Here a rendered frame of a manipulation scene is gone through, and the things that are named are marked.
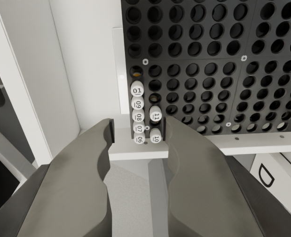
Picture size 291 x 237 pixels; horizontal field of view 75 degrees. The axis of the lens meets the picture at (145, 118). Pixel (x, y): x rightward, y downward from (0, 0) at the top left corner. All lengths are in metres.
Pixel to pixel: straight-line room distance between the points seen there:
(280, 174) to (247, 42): 0.23
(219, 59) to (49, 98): 0.17
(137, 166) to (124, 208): 0.57
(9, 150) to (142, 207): 1.54
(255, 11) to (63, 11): 0.19
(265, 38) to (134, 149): 0.18
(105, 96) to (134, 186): 1.46
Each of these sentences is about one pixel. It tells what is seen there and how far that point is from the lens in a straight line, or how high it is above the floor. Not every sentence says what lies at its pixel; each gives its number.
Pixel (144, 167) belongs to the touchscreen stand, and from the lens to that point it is 1.47.
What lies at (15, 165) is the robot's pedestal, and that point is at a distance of 0.52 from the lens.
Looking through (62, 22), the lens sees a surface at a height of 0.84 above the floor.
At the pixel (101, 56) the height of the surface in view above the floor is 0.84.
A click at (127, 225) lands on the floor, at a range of 2.16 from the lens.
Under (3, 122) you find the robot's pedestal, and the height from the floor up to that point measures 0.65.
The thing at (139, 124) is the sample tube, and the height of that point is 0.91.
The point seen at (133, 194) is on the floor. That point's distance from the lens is 1.77.
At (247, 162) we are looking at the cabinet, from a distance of 0.48.
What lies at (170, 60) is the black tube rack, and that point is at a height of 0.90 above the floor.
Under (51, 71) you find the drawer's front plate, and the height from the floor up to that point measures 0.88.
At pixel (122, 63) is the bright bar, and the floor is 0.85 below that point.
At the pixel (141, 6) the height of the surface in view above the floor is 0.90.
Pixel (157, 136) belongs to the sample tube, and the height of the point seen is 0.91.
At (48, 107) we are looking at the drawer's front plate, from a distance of 0.22.
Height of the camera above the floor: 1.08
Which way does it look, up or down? 59 degrees down
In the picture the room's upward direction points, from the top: 175 degrees clockwise
